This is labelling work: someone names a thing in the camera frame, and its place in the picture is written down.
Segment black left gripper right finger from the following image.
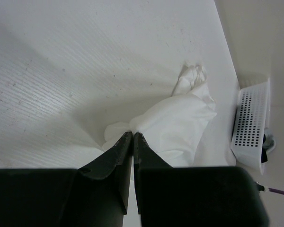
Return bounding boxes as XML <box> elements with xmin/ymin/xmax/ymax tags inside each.
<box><xmin>133</xmin><ymin>133</ymin><xmax>269</xmax><ymax>227</ymax></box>

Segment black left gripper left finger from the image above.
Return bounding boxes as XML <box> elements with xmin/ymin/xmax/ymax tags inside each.
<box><xmin>0</xmin><ymin>132</ymin><xmax>132</xmax><ymax>227</ymax></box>

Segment white tank top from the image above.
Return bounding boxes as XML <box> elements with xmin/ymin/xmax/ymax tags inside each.
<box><xmin>102</xmin><ymin>65</ymin><xmax>217</xmax><ymax>167</ymax></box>

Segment black tank tops in basket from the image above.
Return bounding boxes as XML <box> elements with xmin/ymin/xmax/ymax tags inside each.
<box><xmin>261</xmin><ymin>134</ymin><xmax>269</xmax><ymax>163</ymax></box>

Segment grey tank top in basket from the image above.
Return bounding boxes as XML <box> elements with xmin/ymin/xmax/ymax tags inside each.
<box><xmin>263</xmin><ymin>128</ymin><xmax>276</xmax><ymax>154</ymax></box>

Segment white plastic basket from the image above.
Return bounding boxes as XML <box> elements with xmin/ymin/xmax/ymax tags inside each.
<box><xmin>231</xmin><ymin>76</ymin><xmax>271</xmax><ymax>174</ymax></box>

